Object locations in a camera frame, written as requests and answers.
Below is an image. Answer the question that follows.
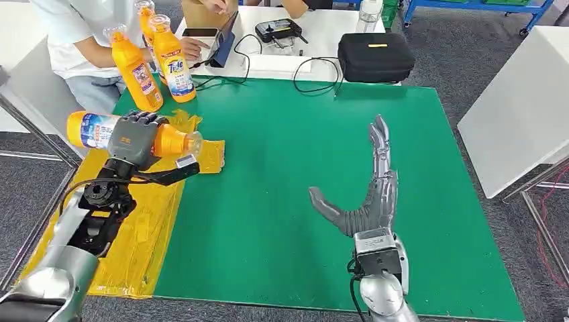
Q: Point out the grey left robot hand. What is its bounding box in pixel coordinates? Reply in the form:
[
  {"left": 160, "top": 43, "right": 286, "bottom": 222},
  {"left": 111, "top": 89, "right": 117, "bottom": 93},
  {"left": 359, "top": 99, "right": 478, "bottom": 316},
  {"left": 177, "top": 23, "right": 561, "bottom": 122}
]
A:
[{"left": 107, "top": 110, "right": 170, "bottom": 170}]

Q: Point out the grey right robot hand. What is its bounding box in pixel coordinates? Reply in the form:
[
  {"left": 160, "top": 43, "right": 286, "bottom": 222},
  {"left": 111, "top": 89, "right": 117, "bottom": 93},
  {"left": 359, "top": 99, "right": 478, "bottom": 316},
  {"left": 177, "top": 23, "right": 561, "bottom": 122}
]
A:
[{"left": 308, "top": 114, "right": 400, "bottom": 239}]

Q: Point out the orange detergent bottle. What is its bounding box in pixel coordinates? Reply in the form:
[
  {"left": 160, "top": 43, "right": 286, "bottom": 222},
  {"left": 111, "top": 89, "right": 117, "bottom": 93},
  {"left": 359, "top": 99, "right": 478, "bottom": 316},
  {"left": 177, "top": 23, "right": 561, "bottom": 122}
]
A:
[
  {"left": 66, "top": 110, "right": 204, "bottom": 158},
  {"left": 134, "top": 0, "right": 168, "bottom": 86},
  {"left": 102, "top": 24, "right": 164, "bottom": 113},
  {"left": 148, "top": 13, "right": 197, "bottom": 105}
]

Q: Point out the yellow plastic sheet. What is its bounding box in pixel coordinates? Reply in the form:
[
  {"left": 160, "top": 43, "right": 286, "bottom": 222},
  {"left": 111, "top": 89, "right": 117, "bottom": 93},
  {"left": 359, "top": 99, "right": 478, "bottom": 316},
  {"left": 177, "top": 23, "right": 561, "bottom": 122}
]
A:
[{"left": 17, "top": 109, "right": 227, "bottom": 300}]

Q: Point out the green table mat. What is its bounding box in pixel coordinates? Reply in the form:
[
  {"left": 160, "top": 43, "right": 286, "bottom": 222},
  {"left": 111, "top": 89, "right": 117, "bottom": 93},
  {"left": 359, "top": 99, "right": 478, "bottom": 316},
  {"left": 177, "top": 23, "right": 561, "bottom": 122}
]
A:
[{"left": 113, "top": 75, "right": 527, "bottom": 322}]

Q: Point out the white side table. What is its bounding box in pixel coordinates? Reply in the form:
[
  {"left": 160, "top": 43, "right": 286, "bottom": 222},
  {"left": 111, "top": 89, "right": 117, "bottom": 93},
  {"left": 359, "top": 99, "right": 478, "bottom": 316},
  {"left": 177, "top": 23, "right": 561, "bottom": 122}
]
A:
[
  {"left": 456, "top": 25, "right": 569, "bottom": 285},
  {"left": 0, "top": 0, "right": 87, "bottom": 292}
]

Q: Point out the person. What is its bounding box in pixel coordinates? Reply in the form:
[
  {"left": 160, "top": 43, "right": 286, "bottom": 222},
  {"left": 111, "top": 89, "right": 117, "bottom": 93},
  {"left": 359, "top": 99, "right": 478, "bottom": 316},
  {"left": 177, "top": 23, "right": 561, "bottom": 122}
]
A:
[
  {"left": 199, "top": 0, "right": 335, "bottom": 20},
  {"left": 28, "top": 0, "right": 211, "bottom": 116}
]

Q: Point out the dark blue tablet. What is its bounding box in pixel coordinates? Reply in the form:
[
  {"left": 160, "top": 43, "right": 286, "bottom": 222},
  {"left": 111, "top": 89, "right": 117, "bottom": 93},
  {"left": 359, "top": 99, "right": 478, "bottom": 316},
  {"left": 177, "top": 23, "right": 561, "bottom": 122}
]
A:
[{"left": 208, "top": 10, "right": 240, "bottom": 69}]

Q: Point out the black zip case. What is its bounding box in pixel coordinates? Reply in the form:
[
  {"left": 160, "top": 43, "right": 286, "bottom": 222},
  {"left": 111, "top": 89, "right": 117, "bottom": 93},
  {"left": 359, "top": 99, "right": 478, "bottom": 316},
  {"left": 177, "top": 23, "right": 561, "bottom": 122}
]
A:
[{"left": 336, "top": 31, "right": 417, "bottom": 85}]

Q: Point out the brown cardboard box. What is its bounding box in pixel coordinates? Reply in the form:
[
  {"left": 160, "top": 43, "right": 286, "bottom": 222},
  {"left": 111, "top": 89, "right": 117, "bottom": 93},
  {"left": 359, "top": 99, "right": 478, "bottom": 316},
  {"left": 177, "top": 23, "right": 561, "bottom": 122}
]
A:
[{"left": 180, "top": 0, "right": 240, "bottom": 30}]

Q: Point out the white desk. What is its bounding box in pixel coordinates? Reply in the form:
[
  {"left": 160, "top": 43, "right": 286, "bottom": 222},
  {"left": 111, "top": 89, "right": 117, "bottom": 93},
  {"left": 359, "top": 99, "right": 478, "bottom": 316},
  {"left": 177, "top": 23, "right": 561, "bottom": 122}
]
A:
[{"left": 174, "top": 5, "right": 402, "bottom": 86}]

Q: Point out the black remote controller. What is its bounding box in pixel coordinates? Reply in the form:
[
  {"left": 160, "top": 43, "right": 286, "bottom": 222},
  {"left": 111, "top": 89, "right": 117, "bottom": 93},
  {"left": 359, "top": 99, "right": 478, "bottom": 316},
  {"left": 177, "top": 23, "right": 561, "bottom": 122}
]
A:
[{"left": 254, "top": 18, "right": 309, "bottom": 49}]

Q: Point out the clear water bottle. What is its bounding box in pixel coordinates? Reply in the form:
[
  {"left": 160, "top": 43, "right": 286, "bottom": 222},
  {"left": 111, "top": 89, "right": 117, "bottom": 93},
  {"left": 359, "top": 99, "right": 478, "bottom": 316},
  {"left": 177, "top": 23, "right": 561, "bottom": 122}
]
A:
[{"left": 355, "top": 0, "right": 384, "bottom": 35}]

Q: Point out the green plastic crate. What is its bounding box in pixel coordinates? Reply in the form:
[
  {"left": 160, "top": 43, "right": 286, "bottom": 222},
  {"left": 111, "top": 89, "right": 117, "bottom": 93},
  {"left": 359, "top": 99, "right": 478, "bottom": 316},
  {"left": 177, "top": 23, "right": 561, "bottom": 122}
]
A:
[{"left": 381, "top": 0, "right": 402, "bottom": 30}]

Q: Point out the blue wheeled cart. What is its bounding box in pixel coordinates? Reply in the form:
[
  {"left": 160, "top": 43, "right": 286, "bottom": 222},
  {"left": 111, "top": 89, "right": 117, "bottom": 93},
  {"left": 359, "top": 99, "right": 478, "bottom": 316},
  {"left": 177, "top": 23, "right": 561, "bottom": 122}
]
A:
[{"left": 401, "top": 0, "right": 558, "bottom": 38}]

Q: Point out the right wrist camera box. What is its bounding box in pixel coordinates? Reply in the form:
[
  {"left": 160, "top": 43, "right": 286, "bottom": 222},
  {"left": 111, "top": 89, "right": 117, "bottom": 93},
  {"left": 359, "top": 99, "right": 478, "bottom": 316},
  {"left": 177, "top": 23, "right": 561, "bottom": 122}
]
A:
[{"left": 354, "top": 227, "right": 405, "bottom": 278}]

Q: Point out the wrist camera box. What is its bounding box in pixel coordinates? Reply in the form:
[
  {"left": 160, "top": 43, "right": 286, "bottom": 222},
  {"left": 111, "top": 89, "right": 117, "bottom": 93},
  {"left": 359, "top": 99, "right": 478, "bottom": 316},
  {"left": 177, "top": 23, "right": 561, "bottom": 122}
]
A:
[
  {"left": 354, "top": 227, "right": 405, "bottom": 278},
  {"left": 174, "top": 154, "right": 201, "bottom": 177}
]

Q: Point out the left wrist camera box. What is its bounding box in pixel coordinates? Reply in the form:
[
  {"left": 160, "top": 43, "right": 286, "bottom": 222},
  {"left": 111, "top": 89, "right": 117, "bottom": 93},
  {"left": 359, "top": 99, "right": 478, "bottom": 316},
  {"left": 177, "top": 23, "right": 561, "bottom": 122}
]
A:
[{"left": 174, "top": 154, "right": 201, "bottom": 177}]

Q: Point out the black looped cable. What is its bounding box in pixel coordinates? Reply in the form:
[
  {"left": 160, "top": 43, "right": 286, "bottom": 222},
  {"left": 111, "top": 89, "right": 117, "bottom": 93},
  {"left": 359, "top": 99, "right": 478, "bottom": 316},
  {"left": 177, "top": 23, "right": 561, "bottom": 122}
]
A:
[{"left": 292, "top": 56, "right": 346, "bottom": 97}]

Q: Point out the black tablet cable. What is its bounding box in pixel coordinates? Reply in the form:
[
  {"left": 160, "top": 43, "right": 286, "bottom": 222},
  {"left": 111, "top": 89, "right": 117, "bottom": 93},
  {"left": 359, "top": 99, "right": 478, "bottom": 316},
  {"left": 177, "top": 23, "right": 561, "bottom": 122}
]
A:
[{"left": 190, "top": 34, "right": 252, "bottom": 93}]

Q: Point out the red cable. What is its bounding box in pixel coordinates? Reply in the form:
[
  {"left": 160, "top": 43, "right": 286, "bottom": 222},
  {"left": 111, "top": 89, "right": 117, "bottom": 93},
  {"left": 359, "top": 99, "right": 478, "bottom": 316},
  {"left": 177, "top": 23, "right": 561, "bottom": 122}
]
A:
[{"left": 534, "top": 163, "right": 569, "bottom": 290}]

